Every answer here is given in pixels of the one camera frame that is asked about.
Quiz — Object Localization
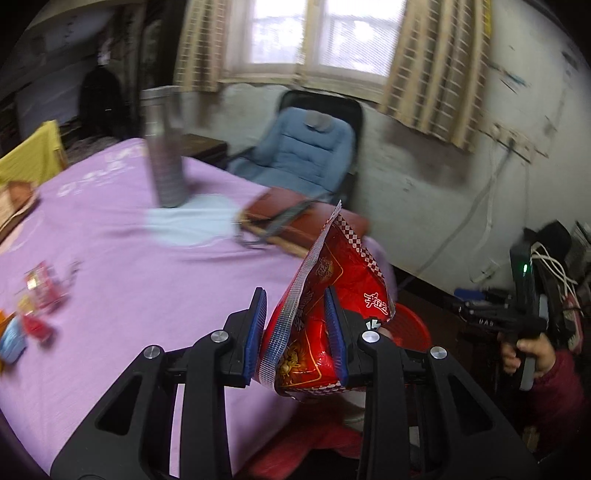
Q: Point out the red jacket right forearm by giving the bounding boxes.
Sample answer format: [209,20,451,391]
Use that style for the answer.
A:
[533,350,590,430]

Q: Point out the clear cup red contents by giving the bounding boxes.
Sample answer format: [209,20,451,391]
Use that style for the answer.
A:
[21,312,55,345]

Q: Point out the window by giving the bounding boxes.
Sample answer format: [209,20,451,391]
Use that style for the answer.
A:
[223,1,407,86]

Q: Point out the person right hand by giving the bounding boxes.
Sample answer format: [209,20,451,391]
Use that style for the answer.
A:
[501,333,556,378]

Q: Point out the brown leather notebook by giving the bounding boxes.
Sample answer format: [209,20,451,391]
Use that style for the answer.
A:
[235,186,372,258]

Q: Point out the red snack packet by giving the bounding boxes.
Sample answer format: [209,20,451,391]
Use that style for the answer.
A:
[256,206,396,395]

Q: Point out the yellow cloth covered chair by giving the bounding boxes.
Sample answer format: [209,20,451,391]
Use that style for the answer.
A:
[0,120,67,186]

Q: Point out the silver metal bottle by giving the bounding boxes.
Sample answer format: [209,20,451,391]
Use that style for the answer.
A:
[140,85,189,208]

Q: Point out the blue face mask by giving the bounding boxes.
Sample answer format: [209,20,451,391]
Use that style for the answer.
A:
[0,316,27,364]

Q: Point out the blue cushioned chair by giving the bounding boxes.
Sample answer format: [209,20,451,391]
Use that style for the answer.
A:
[221,90,365,207]

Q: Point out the checked window curtain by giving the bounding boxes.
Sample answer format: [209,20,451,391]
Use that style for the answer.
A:
[380,0,492,152]

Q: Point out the brown gold pillow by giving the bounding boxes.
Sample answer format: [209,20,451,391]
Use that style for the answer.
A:
[0,180,40,243]

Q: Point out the purple bed sheet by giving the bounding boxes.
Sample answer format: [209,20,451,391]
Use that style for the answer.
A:
[0,137,399,476]

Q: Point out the pink clear plastic wrapper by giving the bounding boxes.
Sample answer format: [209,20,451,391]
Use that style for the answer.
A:
[15,260,80,315]

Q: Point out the red plastic trash basket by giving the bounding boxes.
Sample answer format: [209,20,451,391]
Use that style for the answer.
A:
[384,303,433,352]

